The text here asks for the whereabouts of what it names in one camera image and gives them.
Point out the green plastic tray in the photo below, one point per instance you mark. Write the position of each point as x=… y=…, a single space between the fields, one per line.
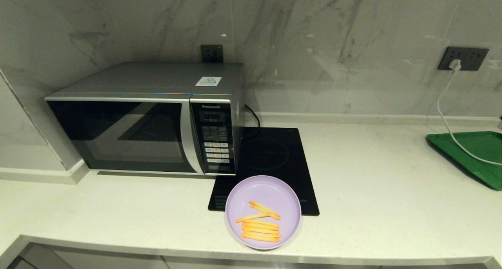
x=486 y=143

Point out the small black wall socket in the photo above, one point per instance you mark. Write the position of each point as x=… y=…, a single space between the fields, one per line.
x=211 y=53

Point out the lilac round plate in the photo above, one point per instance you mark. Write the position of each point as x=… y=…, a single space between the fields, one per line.
x=255 y=190

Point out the wide black wall socket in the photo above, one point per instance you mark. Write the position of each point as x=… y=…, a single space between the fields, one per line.
x=474 y=58

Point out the white power plug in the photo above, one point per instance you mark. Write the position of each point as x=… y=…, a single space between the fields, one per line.
x=455 y=65

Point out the silver Panasonic microwave oven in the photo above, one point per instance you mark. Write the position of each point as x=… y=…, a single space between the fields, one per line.
x=157 y=77

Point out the dark glass microwave door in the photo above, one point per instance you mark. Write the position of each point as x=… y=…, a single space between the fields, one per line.
x=117 y=135

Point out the black induction cooktop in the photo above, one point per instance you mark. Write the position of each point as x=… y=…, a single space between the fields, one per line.
x=274 y=155

